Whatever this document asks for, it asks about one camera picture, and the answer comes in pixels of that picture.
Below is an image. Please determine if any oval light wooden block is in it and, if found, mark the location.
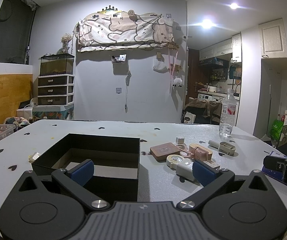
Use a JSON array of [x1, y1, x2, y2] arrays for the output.
[[188, 144, 212, 161]]

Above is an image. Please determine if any white rectangular charger block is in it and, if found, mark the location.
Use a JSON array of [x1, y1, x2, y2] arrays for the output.
[[176, 160, 199, 183]]

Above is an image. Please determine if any round cream tape dispenser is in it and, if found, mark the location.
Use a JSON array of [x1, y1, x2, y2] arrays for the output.
[[166, 154, 184, 170]]

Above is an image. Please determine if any black storage box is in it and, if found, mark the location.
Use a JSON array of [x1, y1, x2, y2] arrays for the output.
[[32, 133, 140, 204]]

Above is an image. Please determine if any brown carved wooden coaster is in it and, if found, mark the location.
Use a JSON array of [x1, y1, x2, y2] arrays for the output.
[[149, 142, 180, 162]]

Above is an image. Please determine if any clear plastic water bottle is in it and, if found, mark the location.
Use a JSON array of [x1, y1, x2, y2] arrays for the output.
[[219, 88, 237, 138]]

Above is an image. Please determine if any brown jacket on chair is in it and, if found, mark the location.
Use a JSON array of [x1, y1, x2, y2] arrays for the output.
[[181, 99, 222, 125]]

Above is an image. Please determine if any white three drawer cabinet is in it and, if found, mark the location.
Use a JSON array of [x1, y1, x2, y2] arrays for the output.
[[37, 74, 75, 106]]

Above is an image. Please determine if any white plush sheep toy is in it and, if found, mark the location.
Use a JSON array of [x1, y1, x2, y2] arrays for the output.
[[172, 77, 182, 87]]

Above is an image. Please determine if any glass fish tank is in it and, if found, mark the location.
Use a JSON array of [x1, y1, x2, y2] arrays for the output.
[[39, 53, 75, 76]]

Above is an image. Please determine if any patterned cloth covered shelf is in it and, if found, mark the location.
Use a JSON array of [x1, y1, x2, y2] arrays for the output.
[[74, 10, 174, 53]]

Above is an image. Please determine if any dark wall window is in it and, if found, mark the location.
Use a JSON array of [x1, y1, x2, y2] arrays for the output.
[[0, 0, 39, 64]]

